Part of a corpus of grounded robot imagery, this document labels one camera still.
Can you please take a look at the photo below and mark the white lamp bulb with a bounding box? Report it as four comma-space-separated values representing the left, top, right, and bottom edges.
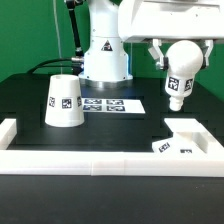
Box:
165, 40, 203, 111

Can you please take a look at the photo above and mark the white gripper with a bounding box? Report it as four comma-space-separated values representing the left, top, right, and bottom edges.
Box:
118, 0, 224, 71

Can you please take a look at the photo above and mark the thin white cable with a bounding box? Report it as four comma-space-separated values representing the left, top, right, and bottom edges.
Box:
52, 0, 64, 76

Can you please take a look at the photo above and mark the white U-shaped fence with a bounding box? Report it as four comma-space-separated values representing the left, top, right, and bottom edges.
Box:
0, 119, 224, 177

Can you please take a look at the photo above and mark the white marker sheet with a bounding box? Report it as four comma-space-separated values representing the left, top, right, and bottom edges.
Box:
82, 98, 145, 114

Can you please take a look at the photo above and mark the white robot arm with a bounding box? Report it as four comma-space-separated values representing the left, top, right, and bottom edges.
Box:
80, 0, 224, 87

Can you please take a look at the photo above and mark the black cable bundle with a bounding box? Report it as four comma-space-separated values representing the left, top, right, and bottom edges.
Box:
27, 0, 85, 76

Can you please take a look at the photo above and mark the white lamp shade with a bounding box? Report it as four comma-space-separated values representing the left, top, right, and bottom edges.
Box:
45, 74, 84, 127

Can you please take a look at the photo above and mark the white lamp base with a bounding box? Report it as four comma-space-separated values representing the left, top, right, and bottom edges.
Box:
151, 117, 209, 155

